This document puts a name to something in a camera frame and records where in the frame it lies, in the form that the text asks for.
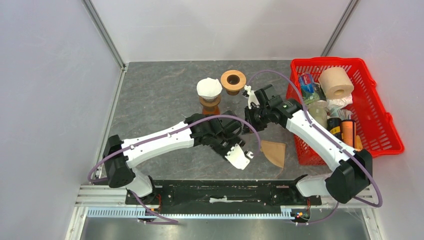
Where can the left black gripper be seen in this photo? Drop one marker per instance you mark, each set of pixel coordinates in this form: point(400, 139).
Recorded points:
point(235, 139)

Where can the brown paper coffee filter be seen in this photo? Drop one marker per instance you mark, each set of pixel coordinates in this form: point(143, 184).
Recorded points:
point(274, 152)

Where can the beige toilet paper roll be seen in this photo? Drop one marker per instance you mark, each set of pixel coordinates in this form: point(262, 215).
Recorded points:
point(335, 83)

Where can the green patterned packet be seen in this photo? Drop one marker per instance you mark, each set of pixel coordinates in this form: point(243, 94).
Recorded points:
point(316, 98)

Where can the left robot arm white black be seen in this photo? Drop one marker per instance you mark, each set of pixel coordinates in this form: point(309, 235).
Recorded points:
point(124, 155)

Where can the blue snack packet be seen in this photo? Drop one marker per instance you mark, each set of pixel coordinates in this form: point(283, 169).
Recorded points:
point(306, 83)

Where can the black cylindrical can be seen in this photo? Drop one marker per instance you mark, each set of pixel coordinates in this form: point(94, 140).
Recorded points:
point(334, 127)

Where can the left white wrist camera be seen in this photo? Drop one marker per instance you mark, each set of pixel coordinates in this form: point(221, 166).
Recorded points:
point(238, 158)

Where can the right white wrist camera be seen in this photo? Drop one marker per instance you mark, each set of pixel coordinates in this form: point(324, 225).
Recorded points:
point(249, 94)

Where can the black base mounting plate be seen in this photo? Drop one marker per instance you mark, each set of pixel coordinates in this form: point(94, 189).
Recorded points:
point(226, 196)

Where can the pale green bottle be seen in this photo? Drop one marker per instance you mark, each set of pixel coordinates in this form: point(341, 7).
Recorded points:
point(318, 110)

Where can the orange cylindrical can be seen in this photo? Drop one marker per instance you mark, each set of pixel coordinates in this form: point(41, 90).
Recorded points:
point(348, 132)

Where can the light wooden ring holder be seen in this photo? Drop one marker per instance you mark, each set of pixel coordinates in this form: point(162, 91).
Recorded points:
point(233, 81)

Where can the white paper coffee filter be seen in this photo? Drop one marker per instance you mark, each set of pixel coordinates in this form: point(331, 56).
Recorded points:
point(209, 88)

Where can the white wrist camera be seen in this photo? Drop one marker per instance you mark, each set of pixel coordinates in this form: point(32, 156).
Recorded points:
point(249, 94)
point(238, 158)

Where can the red plastic basket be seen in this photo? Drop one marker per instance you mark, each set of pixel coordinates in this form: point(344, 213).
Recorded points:
point(374, 125)

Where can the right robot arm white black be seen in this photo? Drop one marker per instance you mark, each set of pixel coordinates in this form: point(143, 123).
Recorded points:
point(351, 168)

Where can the crumpled white paper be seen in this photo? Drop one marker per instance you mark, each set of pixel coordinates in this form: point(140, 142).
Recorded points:
point(333, 105)

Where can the amber glass carafe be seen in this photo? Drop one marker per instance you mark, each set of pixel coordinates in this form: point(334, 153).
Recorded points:
point(211, 110)

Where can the dark wooden ring holder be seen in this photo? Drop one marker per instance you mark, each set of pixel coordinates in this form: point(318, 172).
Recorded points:
point(210, 103)

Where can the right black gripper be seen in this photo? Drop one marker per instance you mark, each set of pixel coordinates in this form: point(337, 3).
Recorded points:
point(248, 117)

